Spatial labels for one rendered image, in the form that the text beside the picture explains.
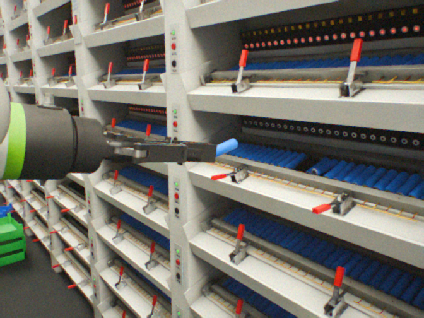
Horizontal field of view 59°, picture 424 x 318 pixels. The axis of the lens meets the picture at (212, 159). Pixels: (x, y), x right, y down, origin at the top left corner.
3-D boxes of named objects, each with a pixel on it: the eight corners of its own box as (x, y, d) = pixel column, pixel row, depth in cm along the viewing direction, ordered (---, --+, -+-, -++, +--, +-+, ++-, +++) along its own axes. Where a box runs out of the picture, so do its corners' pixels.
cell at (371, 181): (388, 176, 70) (370, 194, 67) (378, 175, 71) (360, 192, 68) (387, 168, 69) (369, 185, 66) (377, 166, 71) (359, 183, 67)
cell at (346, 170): (358, 170, 75) (340, 187, 71) (349, 168, 76) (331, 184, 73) (356, 163, 74) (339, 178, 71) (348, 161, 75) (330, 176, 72)
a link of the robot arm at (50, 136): (7, 178, 49) (21, 194, 42) (12, 88, 48) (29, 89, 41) (55, 178, 53) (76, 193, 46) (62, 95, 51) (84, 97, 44)
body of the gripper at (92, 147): (79, 118, 45) (148, 125, 50) (58, 113, 51) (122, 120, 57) (74, 179, 45) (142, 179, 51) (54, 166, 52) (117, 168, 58)
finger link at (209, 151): (179, 141, 58) (182, 142, 57) (214, 144, 62) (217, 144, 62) (176, 160, 58) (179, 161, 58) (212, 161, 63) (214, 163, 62)
